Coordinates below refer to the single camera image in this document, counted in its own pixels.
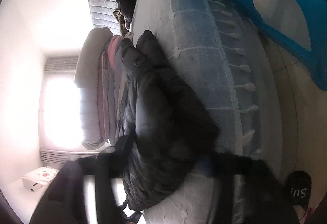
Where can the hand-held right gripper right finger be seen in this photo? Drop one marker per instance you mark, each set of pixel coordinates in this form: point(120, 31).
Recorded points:
point(230, 166)

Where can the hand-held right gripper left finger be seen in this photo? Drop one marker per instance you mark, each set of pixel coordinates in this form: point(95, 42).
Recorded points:
point(102, 188)

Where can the black quilted puffer jacket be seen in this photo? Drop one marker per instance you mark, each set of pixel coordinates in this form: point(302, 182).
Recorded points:
point(166, 111)

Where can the stack of folded clothes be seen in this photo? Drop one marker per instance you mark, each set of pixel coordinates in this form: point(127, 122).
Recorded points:
point(109, 86)
point(89, 73)

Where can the white radiator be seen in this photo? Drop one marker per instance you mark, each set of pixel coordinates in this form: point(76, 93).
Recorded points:
point(58, 156)

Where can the white cardboard box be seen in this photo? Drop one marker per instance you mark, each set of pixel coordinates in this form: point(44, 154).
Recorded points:
point(38, 178)

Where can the black slipper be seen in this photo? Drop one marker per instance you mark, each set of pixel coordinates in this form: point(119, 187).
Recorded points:
point(297, 185)

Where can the bright window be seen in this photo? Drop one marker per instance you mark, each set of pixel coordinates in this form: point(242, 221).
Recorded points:
point(58, 111)

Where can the brown patterned cloth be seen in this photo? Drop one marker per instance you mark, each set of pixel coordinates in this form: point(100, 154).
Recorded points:
point(121, 20)

